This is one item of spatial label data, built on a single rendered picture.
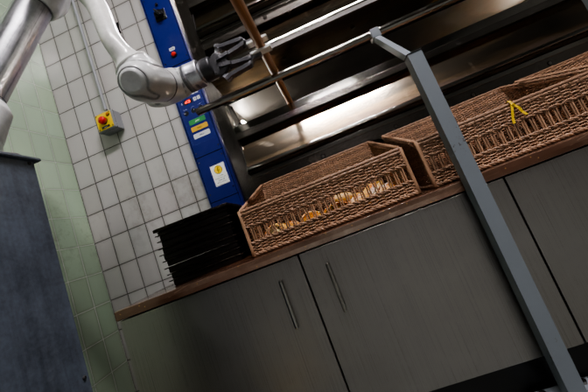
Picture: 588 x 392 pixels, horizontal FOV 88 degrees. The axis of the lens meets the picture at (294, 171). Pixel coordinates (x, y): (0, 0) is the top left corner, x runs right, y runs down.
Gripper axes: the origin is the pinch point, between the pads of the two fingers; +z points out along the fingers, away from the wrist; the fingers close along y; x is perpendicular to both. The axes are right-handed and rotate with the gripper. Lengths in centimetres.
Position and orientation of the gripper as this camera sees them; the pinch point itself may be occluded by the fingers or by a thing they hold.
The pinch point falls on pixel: (259, 45)
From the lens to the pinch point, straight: 105.5
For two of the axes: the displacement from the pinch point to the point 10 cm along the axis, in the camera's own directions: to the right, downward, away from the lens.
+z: 9.2, -3.7, -1.1
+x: -1.6, -0.9, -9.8
